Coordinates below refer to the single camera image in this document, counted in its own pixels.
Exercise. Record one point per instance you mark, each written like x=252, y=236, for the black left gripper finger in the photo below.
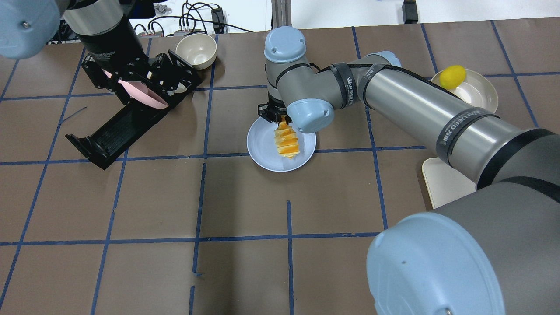
x=167, y=74
x=99, y=77

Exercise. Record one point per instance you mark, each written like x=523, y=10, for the cream deep bowl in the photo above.
x=199, y=50

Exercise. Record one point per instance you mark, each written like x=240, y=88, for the pink plate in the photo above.
x=142, y=93

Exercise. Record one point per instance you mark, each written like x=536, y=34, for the white shallow bowl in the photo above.
x=475, y=90

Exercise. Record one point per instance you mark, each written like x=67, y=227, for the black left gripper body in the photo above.
x=114, y=46

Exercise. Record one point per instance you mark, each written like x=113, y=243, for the blue plate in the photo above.
x=262, y=149

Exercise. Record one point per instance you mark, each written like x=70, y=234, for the black dish rack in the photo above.
x=106, y=144

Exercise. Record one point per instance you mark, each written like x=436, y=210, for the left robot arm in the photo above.
x=27, y=25

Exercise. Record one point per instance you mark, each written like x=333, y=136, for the black adapter on table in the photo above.
x=410, y=12

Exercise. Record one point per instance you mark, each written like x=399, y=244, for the yellow lemon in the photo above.
x=452, y=77

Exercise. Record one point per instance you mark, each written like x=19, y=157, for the orange striped bread roll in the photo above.
x=286, y=140

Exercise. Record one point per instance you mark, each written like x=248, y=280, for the white rectangular tray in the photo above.
x=444, y=184

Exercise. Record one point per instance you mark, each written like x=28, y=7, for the aluminium frame post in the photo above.
x=281, y=13

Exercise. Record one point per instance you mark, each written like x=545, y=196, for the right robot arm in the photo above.
x=493, y=252

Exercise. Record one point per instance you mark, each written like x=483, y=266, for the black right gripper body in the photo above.
x=271, y=112

